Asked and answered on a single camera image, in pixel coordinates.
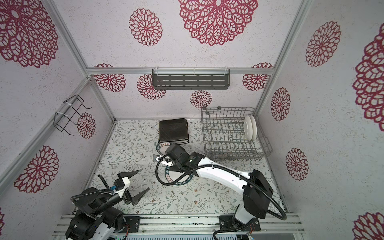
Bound black wire wall holder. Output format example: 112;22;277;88
53;95;91;136

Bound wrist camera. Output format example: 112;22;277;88
153;155;173;167
114;177;131;199

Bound white round plate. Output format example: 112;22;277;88
250;116;257;141
156;143;171;155
243;116;253;141
165;166;194;186

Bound grey wall shelf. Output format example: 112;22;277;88
152;69;231;90

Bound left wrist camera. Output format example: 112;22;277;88
114;177;131;199

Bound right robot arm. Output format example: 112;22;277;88
156;143;285;226

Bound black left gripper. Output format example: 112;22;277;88
93;170;150;216

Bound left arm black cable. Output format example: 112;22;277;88
70;174;116;205

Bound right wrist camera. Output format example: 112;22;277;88
153;155;173;167

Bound black square plate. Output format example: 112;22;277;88
159;140;189;145
159;118;189;141

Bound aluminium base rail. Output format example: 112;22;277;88
52;209;305;240

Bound grey wire dish rack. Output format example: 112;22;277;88
201;107;273;161

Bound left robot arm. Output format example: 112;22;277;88
65;170;150;240

